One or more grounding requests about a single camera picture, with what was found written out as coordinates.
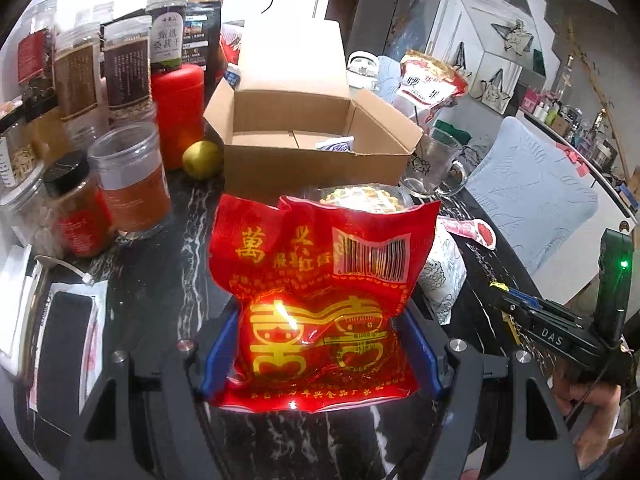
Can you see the light blue chair cushion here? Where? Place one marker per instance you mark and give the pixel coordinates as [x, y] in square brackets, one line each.
[532, 193]

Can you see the canvas tote bag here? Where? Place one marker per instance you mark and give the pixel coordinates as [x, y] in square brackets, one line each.
[492, 94]

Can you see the pink snack pouch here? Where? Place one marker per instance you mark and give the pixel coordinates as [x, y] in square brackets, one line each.
[475, 229]

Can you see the red gold snack packet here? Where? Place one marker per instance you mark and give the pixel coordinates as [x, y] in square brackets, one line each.
[318, 287]

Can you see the red cylinder can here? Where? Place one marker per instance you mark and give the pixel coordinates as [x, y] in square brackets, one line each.
[179, 99]

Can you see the brown tea jar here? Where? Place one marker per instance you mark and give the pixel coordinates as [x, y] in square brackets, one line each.
[76, 69]

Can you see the white kettle thermos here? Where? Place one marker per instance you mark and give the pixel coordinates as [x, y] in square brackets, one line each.
[362, 70]

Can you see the large red white snack bag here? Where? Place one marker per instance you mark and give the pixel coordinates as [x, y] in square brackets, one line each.
[426, 85]

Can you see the black lid spice jar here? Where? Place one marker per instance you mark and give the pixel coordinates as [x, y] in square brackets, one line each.
[81, 214]

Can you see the purple wrapped snack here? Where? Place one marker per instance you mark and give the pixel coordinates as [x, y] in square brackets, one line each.
[341, 144]

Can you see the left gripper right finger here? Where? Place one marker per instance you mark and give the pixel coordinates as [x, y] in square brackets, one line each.
[421, 357]

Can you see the open cardboard box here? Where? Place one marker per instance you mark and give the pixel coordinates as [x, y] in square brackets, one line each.
[293, 92]

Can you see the white refrigerator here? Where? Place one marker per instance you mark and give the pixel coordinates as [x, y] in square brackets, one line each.
[288, 10]

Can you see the clear jar orange content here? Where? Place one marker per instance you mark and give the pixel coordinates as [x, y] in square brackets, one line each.
[131, 176]

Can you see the dark tea jar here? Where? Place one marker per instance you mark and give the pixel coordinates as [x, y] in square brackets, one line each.
[127, 66]

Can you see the glass mug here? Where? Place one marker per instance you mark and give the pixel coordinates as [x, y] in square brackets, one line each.
[434, 169]

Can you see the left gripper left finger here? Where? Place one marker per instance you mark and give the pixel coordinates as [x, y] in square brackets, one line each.
[218, 349]

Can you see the person right hand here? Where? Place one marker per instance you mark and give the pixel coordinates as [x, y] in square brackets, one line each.
[605, 400]

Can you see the yellow green fruit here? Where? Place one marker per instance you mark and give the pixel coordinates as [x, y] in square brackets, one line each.
[203, 160]

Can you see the waffle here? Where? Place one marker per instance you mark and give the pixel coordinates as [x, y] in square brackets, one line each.
[370, 197]

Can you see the red label jar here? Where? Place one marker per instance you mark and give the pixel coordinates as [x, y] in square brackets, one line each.
[35, 52]

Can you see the black coffee bag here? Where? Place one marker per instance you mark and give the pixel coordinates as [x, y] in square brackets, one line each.
[200, 44]

